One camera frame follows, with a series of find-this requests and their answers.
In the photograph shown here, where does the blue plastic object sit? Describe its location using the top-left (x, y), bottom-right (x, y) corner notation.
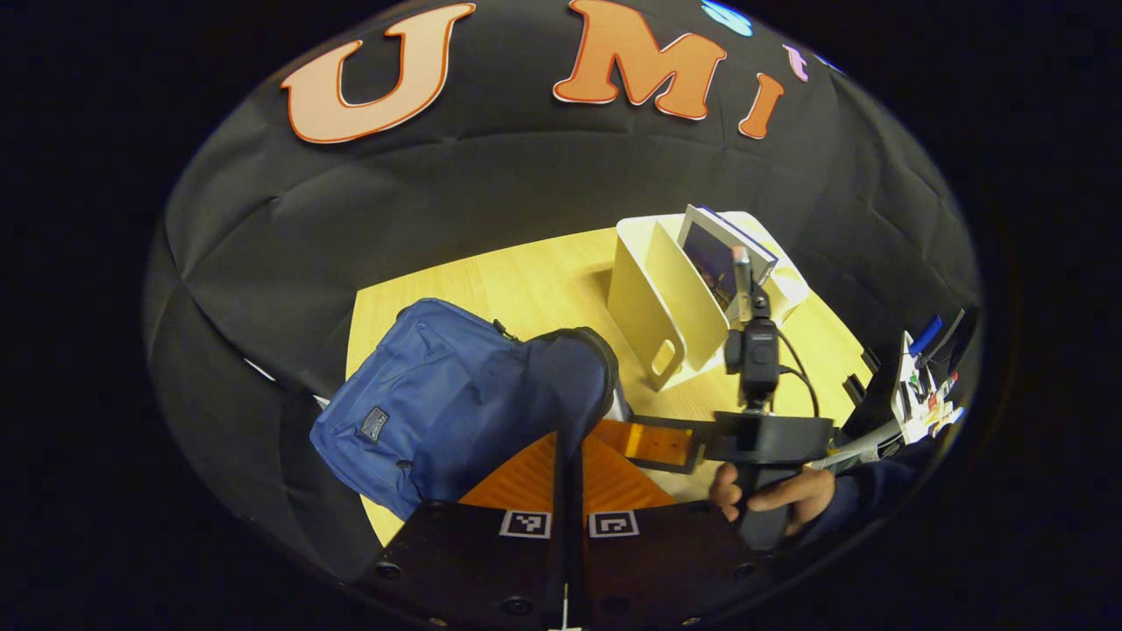
top-left (907, 314), bottom-right (946, 358)

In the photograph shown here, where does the black cable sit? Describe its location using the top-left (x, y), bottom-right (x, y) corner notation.
top-left (771, 326), bottom-right (822, 420)

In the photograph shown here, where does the blue spine book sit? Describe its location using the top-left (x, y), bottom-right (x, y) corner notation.
top-left (677, 203), bottom-right (780, 325)

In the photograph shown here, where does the blue schoolbag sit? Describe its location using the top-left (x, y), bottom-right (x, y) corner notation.
top-left (309, 298), bottom-right (625, 522)

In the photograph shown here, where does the white stand with coloured items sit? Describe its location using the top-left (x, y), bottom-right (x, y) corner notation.
top-left (890, 331), bottom-right (965, 445)

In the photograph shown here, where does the white bookshelf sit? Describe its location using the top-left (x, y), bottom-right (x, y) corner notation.
top-left (607, 210), bottom-right (812, 393)

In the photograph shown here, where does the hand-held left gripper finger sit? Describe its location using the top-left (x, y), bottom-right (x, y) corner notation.
top-left (353, 429), bottom-right (571, 630)
top-left (570, 432), bottom-right (777, 630)

